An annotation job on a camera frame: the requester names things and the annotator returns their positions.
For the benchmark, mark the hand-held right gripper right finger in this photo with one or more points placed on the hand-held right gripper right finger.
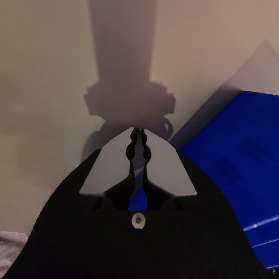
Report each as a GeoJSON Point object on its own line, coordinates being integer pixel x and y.
{"type": "Point", "coordinates": [170, 172]}

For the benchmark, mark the operator in white shirt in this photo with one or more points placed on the operator in white shirt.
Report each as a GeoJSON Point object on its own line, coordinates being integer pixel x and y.
{"type": "Point", "coordinates": [11, 250]}

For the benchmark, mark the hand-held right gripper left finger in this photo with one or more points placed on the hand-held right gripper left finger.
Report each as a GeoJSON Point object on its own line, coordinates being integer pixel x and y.
{"type": "Point", "coordinates": [106, 172]}

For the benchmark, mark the blue plastic bin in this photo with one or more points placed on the blue plastic bin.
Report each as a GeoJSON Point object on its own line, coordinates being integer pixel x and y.
{"type": "Point", "coordinates": [239, 152]}

